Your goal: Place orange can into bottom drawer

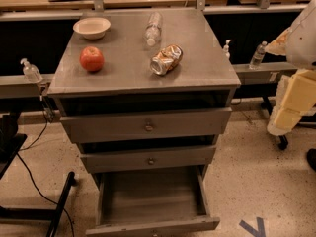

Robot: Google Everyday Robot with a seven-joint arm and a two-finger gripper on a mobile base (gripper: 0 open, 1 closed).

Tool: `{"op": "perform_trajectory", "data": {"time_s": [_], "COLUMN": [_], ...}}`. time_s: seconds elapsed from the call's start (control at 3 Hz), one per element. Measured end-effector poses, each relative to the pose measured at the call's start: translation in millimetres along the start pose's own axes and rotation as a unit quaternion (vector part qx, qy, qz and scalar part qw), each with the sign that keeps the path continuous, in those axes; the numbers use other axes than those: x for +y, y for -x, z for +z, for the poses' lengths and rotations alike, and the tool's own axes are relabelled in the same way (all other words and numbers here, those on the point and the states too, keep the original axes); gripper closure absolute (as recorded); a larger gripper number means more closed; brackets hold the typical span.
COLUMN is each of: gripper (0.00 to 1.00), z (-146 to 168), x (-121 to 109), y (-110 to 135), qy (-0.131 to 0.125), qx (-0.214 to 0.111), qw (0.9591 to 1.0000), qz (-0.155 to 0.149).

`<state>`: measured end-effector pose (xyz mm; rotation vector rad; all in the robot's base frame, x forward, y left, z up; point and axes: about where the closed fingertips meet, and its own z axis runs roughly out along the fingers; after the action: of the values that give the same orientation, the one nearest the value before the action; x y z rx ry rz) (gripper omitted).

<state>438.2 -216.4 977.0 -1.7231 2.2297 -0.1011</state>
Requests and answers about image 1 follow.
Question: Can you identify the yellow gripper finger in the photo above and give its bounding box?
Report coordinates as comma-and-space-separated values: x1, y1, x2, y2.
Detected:
281, 69, 316, 114
273, 108, 301, 131

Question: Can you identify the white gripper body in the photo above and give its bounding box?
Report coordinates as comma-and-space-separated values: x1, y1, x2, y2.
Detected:
266, 74, 316, 137

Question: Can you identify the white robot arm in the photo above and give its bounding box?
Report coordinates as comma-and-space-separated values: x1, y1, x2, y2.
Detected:
266, 0, 316, 135

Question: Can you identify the grey top drawer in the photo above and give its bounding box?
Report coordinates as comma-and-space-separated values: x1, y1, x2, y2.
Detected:
60, 108, 231, 143

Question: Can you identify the grey drawer cabinet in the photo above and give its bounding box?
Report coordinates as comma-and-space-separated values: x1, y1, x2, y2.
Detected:
48, 9, 240, 237

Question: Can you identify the grey open bottom drawer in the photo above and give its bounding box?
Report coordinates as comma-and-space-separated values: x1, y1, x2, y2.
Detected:
86, 166, 220, 237

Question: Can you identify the grey middle drawer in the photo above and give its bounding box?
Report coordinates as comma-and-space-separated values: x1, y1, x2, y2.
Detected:
80, 145, 216, 173

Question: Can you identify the black table leg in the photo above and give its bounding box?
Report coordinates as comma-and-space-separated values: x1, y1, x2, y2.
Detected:
262, 97, 316, 150

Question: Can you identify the upright clear water bottle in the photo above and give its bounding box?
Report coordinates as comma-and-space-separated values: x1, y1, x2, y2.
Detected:
249, 41, 268, 70

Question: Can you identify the small white pump bottle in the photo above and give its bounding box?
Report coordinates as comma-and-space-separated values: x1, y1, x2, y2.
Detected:
223, 39, 231, 59

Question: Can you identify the clear plastic water bottle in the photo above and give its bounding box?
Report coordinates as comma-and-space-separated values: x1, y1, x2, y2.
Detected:
144, 12, 163, 46

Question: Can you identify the red apple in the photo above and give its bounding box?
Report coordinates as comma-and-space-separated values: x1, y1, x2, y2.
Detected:
79, 46, 105, 72

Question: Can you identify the white bowl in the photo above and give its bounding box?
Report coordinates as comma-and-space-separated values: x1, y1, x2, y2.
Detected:
73, 17, 111, 40

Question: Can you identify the left hand sanitizer bottle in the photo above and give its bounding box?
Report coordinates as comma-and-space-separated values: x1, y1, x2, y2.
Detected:
20, 58, 43, 83

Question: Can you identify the black stand leg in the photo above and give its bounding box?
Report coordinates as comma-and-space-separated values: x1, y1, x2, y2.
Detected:
0, 172, 75, 237

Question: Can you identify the black floor cable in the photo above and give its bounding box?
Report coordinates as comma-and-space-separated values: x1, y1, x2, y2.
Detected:
15, 111, 76, 237

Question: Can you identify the grey metal rail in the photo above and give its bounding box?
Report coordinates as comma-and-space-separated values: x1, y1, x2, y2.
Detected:
0, 61, 316, 100

